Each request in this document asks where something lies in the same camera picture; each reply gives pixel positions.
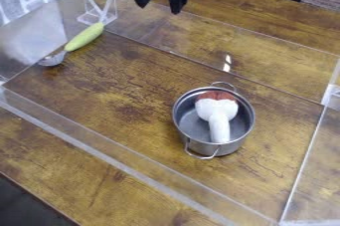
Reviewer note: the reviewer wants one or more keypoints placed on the white plush mushroom red cap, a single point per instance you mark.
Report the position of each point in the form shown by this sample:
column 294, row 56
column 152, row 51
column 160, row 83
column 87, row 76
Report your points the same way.
column 216, row 107

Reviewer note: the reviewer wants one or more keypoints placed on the silver steel pot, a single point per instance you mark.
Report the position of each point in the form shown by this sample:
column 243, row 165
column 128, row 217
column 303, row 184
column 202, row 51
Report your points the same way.
column 194, row 130

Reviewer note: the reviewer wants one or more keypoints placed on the clear acrylic triangle bracket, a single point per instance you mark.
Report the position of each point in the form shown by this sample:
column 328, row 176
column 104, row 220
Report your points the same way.
column 98, row 14

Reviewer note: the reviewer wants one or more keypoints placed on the spoon with green handle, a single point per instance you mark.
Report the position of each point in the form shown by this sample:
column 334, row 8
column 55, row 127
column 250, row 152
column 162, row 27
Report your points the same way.
column 80, row 40

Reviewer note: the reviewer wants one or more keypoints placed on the clear acrylic barrier front wall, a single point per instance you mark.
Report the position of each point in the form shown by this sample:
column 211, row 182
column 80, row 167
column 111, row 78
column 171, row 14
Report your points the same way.
column 168, row 181

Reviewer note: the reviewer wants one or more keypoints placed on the clear acrylic right wall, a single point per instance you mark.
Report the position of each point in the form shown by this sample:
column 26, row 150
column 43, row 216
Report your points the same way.
column 314, row 201

